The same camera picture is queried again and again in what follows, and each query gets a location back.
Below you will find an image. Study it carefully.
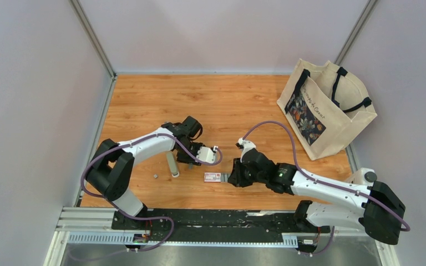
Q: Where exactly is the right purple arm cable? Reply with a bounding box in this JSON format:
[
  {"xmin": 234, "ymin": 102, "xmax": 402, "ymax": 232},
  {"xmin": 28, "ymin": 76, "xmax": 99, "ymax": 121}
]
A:
[{"xmin": 241, "ymin": 120, "xmax": 412, "ymax": 256}]

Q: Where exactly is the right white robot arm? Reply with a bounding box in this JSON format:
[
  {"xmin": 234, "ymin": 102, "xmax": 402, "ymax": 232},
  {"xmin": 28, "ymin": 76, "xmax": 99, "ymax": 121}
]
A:
[{"xmin": 227, "ymin": 149, "xmax": 410, "ymax": 245}]

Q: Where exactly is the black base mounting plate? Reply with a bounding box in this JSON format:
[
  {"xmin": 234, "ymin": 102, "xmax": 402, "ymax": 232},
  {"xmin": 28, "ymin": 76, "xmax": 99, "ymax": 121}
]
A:
[{"xmin": 111, "ymin": 208, "xmax": 333, "ymax": 253}]

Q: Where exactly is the aluminium frame rail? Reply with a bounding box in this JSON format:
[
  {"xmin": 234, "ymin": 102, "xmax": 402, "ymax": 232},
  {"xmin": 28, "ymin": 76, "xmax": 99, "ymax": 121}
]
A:
[{"xmin": 44, "ymin": 206, "xmax": 399, "ymax": 266}]

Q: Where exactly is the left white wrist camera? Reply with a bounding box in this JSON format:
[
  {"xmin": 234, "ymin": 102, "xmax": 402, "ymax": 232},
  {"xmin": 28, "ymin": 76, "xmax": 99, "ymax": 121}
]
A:
[{"xmin": 196, "ymin": 146, "xmax": 218, "ymax": 165}]

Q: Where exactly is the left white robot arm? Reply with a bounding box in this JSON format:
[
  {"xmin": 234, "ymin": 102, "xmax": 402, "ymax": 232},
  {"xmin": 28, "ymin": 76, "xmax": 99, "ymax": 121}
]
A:
[{"xmin": 81, "ymin": 116, "xmax": 203, "ymax": 230}]

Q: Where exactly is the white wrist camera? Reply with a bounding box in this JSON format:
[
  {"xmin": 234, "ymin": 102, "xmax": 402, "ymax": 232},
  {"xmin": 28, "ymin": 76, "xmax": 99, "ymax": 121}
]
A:
[
  {"xmin": 236, "ymin": 137, "xmax": 256, "ymax": 157},
  {"xmin": 196, "ymin": 146, "xmax": 218, "ymax": 165}
]

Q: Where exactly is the red white staple box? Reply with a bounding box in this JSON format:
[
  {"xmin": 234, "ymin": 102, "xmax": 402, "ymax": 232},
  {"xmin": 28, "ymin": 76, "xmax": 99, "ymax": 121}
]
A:
[{"xmin": 204, "ymin": 172, "xmax": 230, "ymax": 183}]

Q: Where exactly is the cream floral tote bag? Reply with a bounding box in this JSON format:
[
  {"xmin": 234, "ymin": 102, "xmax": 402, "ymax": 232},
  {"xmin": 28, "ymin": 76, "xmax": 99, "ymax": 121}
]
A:
[{"xmin": 277, "ymin": 59, "xmax": 377, "ymax": 161}]

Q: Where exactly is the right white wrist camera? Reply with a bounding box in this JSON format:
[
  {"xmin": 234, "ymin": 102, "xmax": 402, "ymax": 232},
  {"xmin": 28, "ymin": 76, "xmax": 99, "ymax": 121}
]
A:
[{"xmin": 236, "ymin": 137, "xmax": 256, "ymax": 157}]

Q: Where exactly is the grey-green stapler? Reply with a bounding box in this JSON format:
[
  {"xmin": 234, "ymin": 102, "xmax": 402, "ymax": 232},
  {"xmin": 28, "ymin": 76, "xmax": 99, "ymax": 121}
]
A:
[{"xmin": 166, "ymin": 151, "xmax": 180, "ymax": 178}]

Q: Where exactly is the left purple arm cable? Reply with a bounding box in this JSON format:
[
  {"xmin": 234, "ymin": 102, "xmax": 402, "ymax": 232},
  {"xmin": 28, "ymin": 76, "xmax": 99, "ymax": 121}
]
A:
[{"xmin": 80, "ymin": 132, "xmax": 224, "ymax": 258}]

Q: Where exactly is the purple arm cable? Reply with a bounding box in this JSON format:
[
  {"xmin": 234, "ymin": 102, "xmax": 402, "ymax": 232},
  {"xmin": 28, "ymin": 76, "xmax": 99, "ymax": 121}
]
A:
[
  {"xmin": 241, "ymin": 120, "xmax": 412, "ymax": 256},
  {"xmin": 80, "ymin": 132, "xmax": 224, "ymax": 258}
]

